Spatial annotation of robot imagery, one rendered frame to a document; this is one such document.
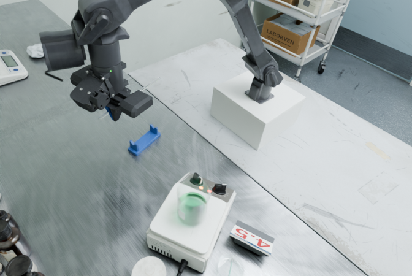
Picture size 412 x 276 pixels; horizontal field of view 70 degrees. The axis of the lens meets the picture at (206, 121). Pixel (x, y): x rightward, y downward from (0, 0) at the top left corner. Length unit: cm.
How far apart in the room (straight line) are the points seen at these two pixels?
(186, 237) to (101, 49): 38
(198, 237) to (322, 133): 56
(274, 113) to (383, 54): 273
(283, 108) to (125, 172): 46
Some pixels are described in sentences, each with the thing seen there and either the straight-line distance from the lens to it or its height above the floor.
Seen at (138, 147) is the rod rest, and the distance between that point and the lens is 81.
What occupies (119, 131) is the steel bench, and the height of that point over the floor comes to 90.
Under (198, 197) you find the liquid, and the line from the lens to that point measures 60.
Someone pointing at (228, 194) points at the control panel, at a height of 95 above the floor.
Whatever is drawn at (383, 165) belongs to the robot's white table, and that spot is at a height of 90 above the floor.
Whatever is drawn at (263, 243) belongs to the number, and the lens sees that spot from 69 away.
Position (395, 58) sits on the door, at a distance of 347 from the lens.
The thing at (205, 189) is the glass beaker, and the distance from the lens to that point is 58.
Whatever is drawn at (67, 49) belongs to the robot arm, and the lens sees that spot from 57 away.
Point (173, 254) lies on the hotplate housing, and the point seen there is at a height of 93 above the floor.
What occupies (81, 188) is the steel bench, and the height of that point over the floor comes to 90.
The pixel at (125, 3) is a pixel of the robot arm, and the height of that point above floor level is 132.
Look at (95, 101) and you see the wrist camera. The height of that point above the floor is 117.
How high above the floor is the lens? 152
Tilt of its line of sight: 43 degrees down
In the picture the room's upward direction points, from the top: 7 degrees clockwise
